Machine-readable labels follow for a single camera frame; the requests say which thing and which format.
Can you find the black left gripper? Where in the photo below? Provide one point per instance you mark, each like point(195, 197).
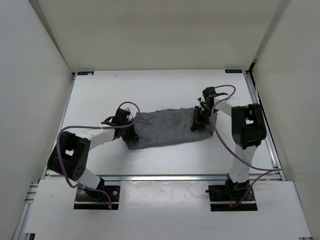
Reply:
point(132, 136)

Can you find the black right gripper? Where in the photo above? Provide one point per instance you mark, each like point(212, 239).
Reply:
point(198, 122)

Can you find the grey pleated skirt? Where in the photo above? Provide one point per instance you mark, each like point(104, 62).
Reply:
point(166, 127)

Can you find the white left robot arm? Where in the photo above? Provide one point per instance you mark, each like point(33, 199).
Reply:
point(69, 156)

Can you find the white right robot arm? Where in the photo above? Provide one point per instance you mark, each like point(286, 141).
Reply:
point(248, 130)

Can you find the blue corner label right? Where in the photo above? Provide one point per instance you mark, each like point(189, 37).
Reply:
point(233, 71)

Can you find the blue corner label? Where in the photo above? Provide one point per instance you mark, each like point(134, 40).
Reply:
point(85, 73)
point(233, 71)

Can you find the blue corner label left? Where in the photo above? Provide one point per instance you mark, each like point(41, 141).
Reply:
point(85, 73)

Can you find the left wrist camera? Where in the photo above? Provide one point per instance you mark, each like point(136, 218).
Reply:
point(122, 116)

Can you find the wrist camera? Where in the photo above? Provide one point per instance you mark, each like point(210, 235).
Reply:
point(122, 116)
point(207, 98)

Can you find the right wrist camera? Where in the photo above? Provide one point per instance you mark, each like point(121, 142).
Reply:
point(207, 98)

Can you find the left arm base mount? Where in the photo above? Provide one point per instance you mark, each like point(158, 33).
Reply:
point(91, 200)

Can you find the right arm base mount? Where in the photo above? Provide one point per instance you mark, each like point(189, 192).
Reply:
point(223, 201)

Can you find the aluminium left side rail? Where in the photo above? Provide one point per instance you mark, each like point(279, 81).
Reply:
point(74, 74)

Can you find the aluminium table edge rail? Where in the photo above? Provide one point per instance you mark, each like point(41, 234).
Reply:
point(174, 177)

